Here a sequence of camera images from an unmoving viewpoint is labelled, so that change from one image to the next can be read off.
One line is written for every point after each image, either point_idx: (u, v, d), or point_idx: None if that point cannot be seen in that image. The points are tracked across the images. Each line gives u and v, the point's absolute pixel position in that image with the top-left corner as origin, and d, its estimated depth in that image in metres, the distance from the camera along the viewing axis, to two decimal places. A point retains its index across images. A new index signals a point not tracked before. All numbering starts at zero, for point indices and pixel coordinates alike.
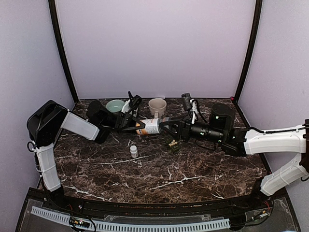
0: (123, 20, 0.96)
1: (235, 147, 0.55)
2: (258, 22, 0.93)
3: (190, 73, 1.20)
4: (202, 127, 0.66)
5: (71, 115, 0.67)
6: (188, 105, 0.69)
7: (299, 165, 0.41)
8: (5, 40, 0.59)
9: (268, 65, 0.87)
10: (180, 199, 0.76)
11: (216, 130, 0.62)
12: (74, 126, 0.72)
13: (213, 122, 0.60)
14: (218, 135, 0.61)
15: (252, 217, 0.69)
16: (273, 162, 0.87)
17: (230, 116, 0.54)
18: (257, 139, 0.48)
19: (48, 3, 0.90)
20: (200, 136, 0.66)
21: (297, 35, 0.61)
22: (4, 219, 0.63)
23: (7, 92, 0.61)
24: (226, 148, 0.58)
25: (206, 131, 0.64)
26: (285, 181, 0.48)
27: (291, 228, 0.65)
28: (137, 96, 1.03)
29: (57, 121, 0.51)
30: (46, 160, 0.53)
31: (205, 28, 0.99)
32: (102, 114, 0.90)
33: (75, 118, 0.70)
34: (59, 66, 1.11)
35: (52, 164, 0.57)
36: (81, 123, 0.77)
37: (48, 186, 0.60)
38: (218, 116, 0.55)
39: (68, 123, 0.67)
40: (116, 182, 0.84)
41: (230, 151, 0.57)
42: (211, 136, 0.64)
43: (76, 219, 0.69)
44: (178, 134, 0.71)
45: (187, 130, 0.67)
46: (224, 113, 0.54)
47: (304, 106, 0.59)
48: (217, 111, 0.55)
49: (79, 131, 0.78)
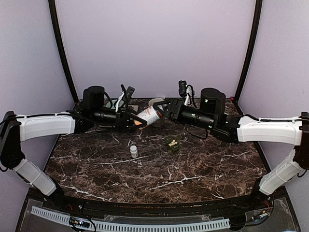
0: (123, 20, 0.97)
1: (228, 132, 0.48)
2: (258, 22, 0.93)
3: (190, 73, 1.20)
4: (192, 110, 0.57)
5: (27, 124, 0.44)
6: (183, 89, 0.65)
7: (292, 162, 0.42)
8: (5, 41, 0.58)
9: (268, 65, 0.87)
10: (180, 199, 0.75)
11: (207, 116, 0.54)
12: (45, 131, 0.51)
13: (203, 106, 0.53)
14: (208, 121, 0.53)
15: (252, 217, 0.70)
16: (273, 162, 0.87)
17: (220, 99, 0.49)
18: (253, 126, 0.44)
19: (48, 4, 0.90)
20: (190, 121, 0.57)
21: (297, 35, 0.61)
22: (6, 219, 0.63)
23: (7, 92, 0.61)
24: (217, 134, 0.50)
25: (196, 116, 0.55)
26: (282, 179, 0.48)
27: (291, 228, 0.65)
28: (129, 87, 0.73)
29: (13, 143, 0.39)
30: (25, 172, 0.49)
31: (205, 28, 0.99)
32: (94, 102, 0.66)
33: (36, 123, 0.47)
34: (59, 66, 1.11)
35: (35, 176, 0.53)
36: (52, 124, 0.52)
37: (44, 191, 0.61)
38: (207, 99, 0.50)
39: (31, 133, 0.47)
40: (116, 182, 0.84)
41: (222, 137, 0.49)
42: (200, 122, 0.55)
43: (76, 219, 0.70)
44: (168, 112, 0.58)
45: (178, 108, 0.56)
46: (213, 96, 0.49)
47: (304, 105, 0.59)
48: (206, 94, 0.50)
49: (58, 132, 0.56)
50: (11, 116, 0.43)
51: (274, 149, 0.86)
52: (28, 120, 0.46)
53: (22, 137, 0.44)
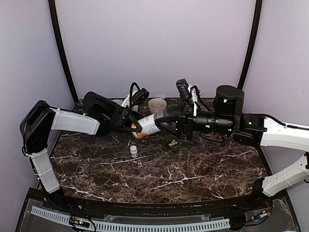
0: (123, 19, 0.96)
1: (251, 135, 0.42)
2: (258, 22, 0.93)
3: (190, 72, 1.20)
4: (205, 116, 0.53)
5: (62, 115, 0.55)
6: (186, 94, 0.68)
7: (304, 168, 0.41)
8: (5, 41, 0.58)
9: (268, 65, 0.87)
10: (180, 199, 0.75)
11: (224, 118, 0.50)
12: (73, 125, 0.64)
13: (219, 108, 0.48)
14: (227, 123, 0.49)
15: (252, 217, 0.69)
16: (273, 163, 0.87)
17: (241, 97, 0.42)
18: (279, 131, 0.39)
19: (48, 4, 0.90)
20: (206, 128, 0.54)
21: (297, 34, 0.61)
22: (6, 219, 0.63)
23: (7, 92, 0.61)
24: (240, 137, 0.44)
25: (213, 121, 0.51)
26: (288, 182, 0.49)
27: (291, 228, 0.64)
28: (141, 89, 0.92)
29: (43, 128, 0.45)
30: (41, 163, 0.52)
31: (205, 28, 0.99)
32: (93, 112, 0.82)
33: (69, 117, 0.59)
34: (59, 66, 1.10)
35: (48, 168, 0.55)
36: (80, 121, 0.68)
37: (47, 188, 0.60)
38: (227, 99, 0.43)
39: (61, 123, 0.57)
40: (116, 182, 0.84)
41: (245, 140, 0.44)
42: (218, 126, 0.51)
43: (77, 219, 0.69)
44: (179, 130, 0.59)
45: (190, 125, 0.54)
46: (232, 95, 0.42)
47: (304, 106, 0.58)
48: (225, 94, 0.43)
49: (80, 128, 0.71)
50: (44, 104, 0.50)
51: (275, 150, 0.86)
52: (60, 111, 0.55)
53: (53, 125, 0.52)
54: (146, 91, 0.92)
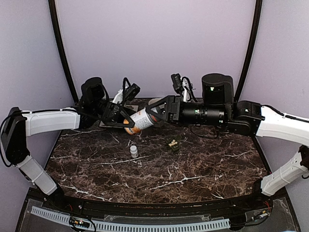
0: (123, 20, 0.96)
1: (247, 122, 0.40)
2: (259, 22, 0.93)
3: (190, 72, 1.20)
4: (195, 107, 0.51)
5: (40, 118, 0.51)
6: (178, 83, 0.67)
7: (299, 165, 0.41)
8: (5, 41, 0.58)
9: (268, 65, 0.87)
10: (180, 198, 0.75)
11: (214, 109, 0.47)
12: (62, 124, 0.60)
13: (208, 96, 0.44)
14: (217, 115, 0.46)
15: (252, 217, 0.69)
16: (273, 163, 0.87)
17: (228, 83, 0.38)
18: (278, 122, 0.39)
19: (48, 4, 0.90)
20: (195, 118, 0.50)
21: (297, 35, 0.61)
22: (6, 219, 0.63)
23: (7, 92, 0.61)
24: (234, 127, 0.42)
25: (202, 112, 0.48)
26: (286, 181, 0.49)
27: (291, 228, 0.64)
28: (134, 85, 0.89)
29: (18, 138, 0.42)
30: (29, 170, 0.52)
31: (205, 28, 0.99)
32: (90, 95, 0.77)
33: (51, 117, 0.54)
34: (59, 66, 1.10)
35: (39, 172, 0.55)
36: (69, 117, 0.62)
37: (44, 190, 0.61)
38: (214, 86, 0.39)
39: (43, 127, 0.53)
40: (116, 182, 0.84)
41: (241, 129, 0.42)
42: (208, 118, 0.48)
43: (76, 219, 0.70)
44: (166, 113, 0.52)
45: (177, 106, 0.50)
46: (219, 82, 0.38)
47: (304, 106, 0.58)
48: (209, 81, 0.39)
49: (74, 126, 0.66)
50: (16, 111, 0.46)
51: (275, 151, 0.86)
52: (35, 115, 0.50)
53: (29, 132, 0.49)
54: (137, 87, 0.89)
